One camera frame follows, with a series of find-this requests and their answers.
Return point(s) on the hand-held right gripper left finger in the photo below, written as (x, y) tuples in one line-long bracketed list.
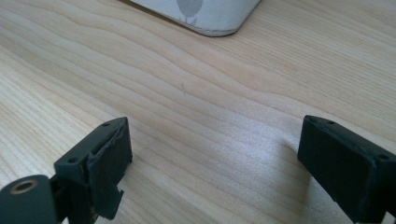
[(102, 161)]

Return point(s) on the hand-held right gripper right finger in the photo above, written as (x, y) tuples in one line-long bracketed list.
[(342, 168)]

